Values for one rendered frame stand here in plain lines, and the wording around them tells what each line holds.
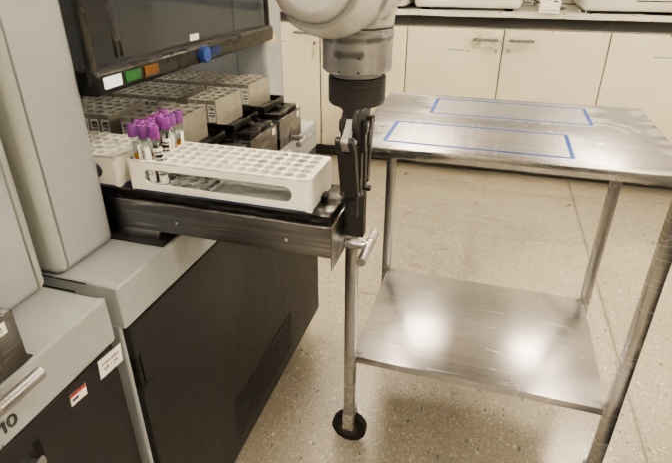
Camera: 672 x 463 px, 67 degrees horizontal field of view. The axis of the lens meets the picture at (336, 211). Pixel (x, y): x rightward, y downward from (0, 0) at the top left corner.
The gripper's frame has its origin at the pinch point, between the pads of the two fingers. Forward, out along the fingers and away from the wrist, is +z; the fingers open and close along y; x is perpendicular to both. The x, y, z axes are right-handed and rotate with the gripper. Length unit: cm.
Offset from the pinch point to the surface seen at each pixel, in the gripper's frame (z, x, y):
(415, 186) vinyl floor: 80, -16, -197
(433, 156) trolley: -1.3, 8.4, -24.1
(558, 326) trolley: 52, 42, -52
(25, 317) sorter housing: 6.2, -35.0, 27.4
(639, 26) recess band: -4, 84, -233
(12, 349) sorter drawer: 3.4, -28.2, 34.8
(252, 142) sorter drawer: -0.4, -28.2, -24.7
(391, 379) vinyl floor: 80, -1, -50
